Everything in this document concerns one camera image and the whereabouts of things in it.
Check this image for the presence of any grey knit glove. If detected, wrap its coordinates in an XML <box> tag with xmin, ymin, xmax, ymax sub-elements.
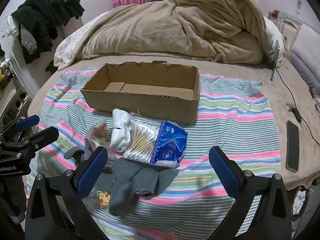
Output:
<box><xmin>94</xmin><ymin>158</ymin><xmax>180</xmax><ymax>216</ymax></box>

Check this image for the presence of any floral white quilt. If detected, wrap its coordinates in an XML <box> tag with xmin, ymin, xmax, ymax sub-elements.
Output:
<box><xmin>54</xmin><ymin>11</ymin><xmax>110</xmax><ymax>67</ymax></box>

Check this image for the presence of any white pillow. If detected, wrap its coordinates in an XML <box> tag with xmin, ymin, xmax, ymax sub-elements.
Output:
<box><xmin>291</xmin><ymin>24</ymin><xmax>320</xmax><ymax>74</ymax></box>

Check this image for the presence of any black cable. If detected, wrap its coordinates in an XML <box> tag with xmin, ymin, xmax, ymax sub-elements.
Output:
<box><xmin>275</xmin><ymin>62</ymin><xmax>320</xmax><ymax>140</ymax></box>

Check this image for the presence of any cardboard box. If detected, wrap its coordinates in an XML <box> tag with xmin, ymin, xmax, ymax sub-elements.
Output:
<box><xmin>80</xmin><ymin>60</ymin><xmax>200</xmax><ymax>124</ymax></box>

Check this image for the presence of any black smartphone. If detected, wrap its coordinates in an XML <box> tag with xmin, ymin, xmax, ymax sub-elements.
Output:
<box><xmin>285</xmin><ymin>120</ymin><xmax>300</xmax><ymax>172</ymax></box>

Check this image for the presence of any striped cloth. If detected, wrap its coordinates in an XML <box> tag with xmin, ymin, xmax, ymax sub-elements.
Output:
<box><xmin>26</xmin><ymin>69</ymin><xmax>282</xmax><ymax>240</ymax></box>

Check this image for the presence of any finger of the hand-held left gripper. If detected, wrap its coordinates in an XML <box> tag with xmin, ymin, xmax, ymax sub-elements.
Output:
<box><xmin>14</xmin><ymin>115</ymin><xmax>40</xmax><ymax>132</ymax></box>
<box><xmin>24</xmin><ymin>126</ymin><xmax>60</xmax><ymax>159</ymax></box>

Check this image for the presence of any grey dotted work glove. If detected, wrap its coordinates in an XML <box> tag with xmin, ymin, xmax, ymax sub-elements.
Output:
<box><xmin>64</xmin><ymin>138</ymin><xmax>97</xmax><ymax>163</ymax></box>

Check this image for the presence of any blue tissue pack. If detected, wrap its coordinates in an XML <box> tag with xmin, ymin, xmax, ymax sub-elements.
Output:
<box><xmin>151</xmin><ymin>121</ymin><xmax>188</xmax><ymax>168</ymax></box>

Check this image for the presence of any small yellow cartoon packet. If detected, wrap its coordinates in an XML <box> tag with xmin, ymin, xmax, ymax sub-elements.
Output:
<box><xmin>96</xmin><ymin>189</ymin><xmax>112</xmax><ymax>208</ymax></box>

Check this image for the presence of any black clothes pile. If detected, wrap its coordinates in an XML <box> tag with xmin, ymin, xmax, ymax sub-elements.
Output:
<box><xmin>11</xmin><ymin>0</ymin><xmax>85</xmax><ymax>65</ymax></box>

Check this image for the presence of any bed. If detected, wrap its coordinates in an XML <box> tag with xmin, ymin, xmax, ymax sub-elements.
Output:
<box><xmin>26</xmin><ymin>10</ymin><xmax>320</xmax><ymax>192</ymax></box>

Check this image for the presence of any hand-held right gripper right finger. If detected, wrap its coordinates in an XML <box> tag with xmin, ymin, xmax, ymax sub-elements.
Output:
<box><xmin>208</xmin><ymin>146</ymin><xmax>293</xmax><ymax>240</ymax></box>

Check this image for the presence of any beige blanket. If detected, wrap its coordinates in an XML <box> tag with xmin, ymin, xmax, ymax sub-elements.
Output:
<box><xmin>80</xmin><ymin>0</ymin><xmax>272</xmax><ymax>64</ymax></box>

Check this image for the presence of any bag of cotton swabs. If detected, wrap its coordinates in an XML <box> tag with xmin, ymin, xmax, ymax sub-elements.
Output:
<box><xmin>124</xmin><ymin>111</ymin><xmax>164</xmax><ymax>161</ymax></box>

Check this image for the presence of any white sock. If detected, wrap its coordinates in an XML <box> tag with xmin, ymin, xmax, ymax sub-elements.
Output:
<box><xmin>109</xmin><ymin>109</ymin><xmax>133</xmax><ymax>152</ymax></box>

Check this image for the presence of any clear plastic snack bag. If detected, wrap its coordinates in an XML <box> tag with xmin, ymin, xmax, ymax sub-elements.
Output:
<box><xmin>84</xmin><ymin>119</ymin><xmax>112</xmax><ymax>148</ymax></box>

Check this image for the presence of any grey pillow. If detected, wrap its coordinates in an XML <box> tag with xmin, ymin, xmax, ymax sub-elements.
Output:
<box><xmin>289</xmin><ymin>51</ymin><xmax>320</xmax><ymax>95</ymax></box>

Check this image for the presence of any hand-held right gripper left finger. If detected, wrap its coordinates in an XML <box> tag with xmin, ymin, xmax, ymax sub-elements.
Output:
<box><xmin>25</xmin><ymin>146</ymin><xmax>109</xmax><ymax>240</ymax></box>

